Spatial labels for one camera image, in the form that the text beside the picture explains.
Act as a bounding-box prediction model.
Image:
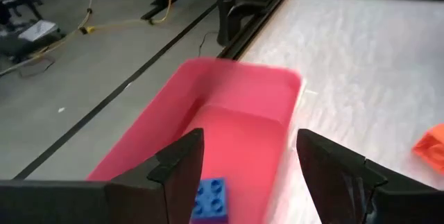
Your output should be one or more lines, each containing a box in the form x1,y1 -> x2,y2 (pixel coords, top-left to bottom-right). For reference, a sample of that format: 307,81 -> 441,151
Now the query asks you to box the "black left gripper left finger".
0,128 -> 205,224

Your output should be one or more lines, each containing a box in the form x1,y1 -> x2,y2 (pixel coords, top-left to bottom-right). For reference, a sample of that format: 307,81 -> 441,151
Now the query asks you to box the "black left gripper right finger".
296,128 -> 444,224

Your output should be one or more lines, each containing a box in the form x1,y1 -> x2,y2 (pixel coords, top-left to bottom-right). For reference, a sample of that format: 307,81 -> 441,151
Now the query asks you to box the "blue small block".
189,177 -> 230,224

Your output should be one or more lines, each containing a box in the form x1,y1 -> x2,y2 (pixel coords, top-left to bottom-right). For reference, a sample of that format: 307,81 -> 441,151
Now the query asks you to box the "orange long block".
411,123 -> 444,175

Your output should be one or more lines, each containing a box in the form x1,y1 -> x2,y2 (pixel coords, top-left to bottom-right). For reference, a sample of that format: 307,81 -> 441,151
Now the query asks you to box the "pink plastic bin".
85,56 -> 303,224

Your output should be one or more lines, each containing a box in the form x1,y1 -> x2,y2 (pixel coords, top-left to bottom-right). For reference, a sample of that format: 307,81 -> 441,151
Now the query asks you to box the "black floor equipment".
0,0 -> 67,64

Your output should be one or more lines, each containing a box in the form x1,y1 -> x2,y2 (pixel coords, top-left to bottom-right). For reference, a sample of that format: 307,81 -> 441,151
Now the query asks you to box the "black floor stand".
214,0 -> 259,47

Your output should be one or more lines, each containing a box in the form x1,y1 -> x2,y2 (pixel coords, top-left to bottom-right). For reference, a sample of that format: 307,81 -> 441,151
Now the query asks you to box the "thin black floor cable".
197,31 -> 220,58

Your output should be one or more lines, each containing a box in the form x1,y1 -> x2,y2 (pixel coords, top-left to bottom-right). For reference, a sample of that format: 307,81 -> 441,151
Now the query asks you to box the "yellow floor cable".
29,0 -> 173,57

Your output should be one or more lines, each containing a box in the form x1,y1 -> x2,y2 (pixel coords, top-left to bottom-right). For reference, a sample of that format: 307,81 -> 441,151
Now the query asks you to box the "black table frame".
217,0 -> 444,60

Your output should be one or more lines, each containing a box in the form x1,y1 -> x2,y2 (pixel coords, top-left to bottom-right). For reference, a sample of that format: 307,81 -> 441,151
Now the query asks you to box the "white floor cable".
76,0 -> 94,29

